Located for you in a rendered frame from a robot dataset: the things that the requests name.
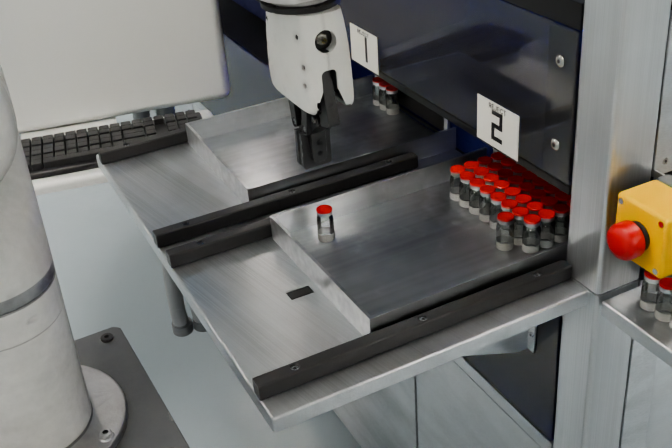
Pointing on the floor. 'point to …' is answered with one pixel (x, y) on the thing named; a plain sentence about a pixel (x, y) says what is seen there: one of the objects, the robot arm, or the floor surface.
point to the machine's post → (609, 174)
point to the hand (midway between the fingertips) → (313, 145)
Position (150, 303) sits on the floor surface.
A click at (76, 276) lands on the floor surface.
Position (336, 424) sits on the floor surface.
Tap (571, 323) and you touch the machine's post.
